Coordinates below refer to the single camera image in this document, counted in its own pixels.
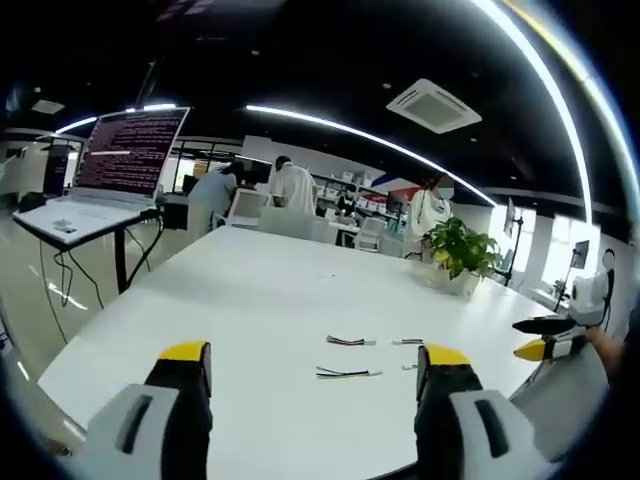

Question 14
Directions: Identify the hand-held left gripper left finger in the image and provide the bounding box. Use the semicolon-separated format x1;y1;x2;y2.
84;340;214;480

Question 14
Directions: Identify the black cable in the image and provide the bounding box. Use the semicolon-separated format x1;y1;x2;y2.
39;209;166;346

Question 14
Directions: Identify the white plant pot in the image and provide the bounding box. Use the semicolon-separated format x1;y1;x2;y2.
410;258;482;297

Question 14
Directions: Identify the small monitor on stand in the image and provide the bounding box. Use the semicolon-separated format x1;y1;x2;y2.
555;239;592;314

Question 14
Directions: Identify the curved ceiling light strip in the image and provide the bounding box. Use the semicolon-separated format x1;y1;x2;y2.
469;0;596;226

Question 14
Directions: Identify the green potted plant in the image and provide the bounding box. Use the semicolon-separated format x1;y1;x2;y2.
425;215;504;281

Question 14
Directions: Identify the JST connector with coloured wires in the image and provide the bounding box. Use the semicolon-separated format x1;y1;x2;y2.
315;365;384;379
326;335;378;348

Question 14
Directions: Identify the white office chair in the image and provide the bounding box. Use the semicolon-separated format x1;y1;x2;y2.
225;188;272;230
353;216;387;251

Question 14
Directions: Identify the dark lectern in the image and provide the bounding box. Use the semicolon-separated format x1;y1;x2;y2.
33;133;84;197

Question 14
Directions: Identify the long ceiling light strip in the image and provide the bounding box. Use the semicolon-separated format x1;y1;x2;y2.
245;103;497;207

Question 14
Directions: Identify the black-legged laptop stand table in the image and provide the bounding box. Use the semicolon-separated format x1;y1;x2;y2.
38;212;166;296

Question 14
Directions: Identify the monitor on black stand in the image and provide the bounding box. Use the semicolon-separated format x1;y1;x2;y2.
502;196;525;289

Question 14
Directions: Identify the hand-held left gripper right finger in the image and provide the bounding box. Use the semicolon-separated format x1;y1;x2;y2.
413;343;552;480

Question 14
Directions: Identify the person's right hand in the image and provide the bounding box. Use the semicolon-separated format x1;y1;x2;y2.
584;327;609;354

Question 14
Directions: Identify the open white laptop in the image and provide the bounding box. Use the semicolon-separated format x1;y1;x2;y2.
12;105;193;247

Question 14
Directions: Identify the ceiling air conditioner unit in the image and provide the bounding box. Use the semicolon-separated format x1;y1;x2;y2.
385;77;483;135

